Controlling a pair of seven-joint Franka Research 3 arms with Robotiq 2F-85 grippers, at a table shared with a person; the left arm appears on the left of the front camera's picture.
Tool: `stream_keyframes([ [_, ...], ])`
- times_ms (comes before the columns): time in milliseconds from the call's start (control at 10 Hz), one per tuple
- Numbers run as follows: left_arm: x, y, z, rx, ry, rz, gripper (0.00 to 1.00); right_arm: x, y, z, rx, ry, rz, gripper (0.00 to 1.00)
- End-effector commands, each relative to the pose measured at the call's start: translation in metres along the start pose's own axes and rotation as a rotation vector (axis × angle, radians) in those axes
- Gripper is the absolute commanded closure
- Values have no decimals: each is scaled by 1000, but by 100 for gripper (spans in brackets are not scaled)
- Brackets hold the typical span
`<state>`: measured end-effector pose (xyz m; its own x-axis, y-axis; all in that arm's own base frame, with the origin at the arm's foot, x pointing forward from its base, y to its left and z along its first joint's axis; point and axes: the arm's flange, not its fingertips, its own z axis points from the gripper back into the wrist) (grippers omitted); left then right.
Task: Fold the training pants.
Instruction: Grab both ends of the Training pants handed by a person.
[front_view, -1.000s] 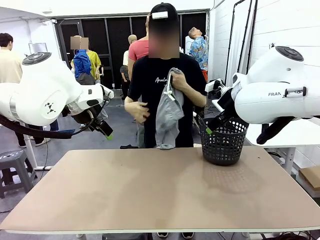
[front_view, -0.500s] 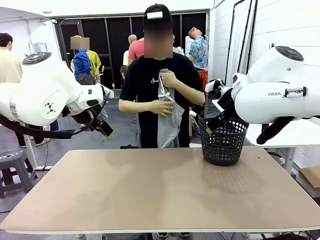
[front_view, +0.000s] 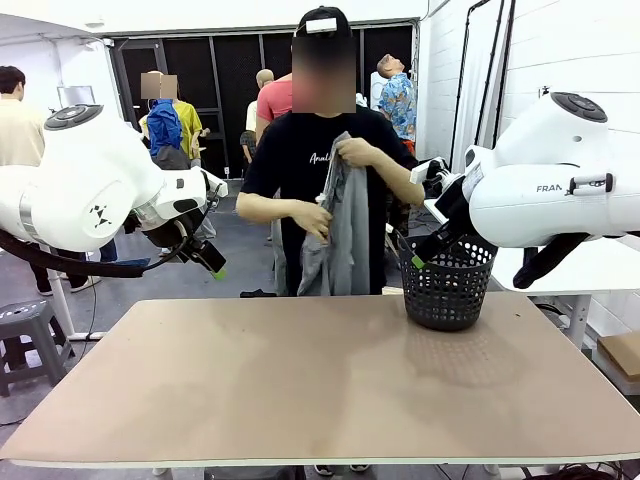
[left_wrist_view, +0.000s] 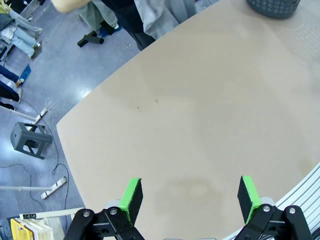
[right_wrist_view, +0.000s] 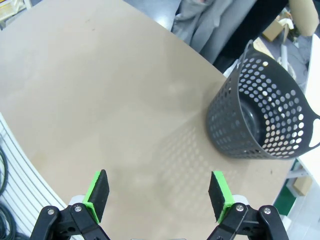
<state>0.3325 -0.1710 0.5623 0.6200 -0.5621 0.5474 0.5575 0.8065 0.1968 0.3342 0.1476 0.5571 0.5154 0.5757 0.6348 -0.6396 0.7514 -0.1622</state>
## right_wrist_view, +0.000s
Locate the dark grey perforated basket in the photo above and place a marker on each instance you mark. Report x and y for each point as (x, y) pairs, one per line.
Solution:
(225, 117)

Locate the white box yellow label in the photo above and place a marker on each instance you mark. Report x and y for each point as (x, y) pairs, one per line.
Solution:
(5, 8)

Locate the white slatted base plate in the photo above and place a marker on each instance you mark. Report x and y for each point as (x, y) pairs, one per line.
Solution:
(22, 180)

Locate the closed brown cardboard box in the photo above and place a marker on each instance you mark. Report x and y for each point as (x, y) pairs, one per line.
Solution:
(302, 186)

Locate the person in navy T-shirt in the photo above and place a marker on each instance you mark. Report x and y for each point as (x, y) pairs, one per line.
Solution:
(245, 27)

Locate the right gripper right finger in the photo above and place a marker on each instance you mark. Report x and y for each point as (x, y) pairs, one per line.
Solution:
(218, 197)

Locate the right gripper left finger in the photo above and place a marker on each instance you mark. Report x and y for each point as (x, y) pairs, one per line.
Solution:
(98, 197)

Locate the beige cardboard sheet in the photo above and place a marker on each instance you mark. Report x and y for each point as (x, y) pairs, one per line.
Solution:
(303, 15)

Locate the green mat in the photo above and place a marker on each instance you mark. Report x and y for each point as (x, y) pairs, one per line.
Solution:
(285, 197)

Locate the small open cardboard box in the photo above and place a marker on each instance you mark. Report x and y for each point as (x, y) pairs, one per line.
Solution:
(272, 30)

